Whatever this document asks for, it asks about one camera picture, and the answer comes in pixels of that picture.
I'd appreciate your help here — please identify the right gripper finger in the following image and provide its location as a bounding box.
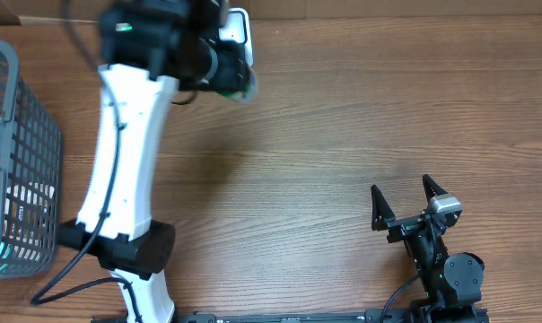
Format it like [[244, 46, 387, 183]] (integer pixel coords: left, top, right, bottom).
[[422, 174, 447, 201], [371, 185, 396, 231]]

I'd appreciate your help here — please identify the green lid jar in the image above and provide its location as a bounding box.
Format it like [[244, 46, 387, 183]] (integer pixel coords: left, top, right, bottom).
[[218, 66, 258, 103]]

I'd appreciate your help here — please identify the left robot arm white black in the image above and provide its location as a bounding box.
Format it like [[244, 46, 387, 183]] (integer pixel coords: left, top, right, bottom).
[[58, 1, 257, 322]]

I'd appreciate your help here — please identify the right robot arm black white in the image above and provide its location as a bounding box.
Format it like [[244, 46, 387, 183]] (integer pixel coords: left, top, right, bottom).
[[367, 174, 489, 323]]

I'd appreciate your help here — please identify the white barcode scanner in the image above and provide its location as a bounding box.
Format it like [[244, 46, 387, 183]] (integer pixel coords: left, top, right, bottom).
[[219, 7, 254, 66]]

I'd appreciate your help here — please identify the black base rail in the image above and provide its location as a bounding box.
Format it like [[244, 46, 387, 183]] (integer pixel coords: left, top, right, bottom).
[[91, 307, 491, 323]]

